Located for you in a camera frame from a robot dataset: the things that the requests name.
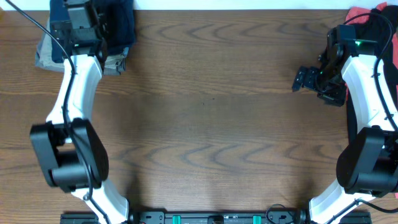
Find navy blue shorts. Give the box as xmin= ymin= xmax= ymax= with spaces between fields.
xmin=50 ymin=0 xmax=136 ymax=63

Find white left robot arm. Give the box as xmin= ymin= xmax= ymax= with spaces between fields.
xmin=30 ymin=1 xmax=135 ymax=223

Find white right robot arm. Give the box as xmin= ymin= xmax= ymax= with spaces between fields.
xmin=292 ymin=38 xmax=397 ymax=223

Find black t-shirt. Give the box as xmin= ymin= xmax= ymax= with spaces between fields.
xmin=346 ymin=2 xmax=397 ymax=141

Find folded khaki shorts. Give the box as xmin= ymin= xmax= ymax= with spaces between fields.
xmin=35 ymin=17 xmax=135 ymax=75

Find folded grey garment underneath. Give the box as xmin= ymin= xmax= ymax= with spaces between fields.
xmin=35 ymin=40 xmax=129 ymax=76

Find red garment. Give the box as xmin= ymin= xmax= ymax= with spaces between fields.
xmin=346 ymin=1 xmax=397 ymax=104

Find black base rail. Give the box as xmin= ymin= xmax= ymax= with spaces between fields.
xmin=60 ymin=209 xmax=373 ymax=224

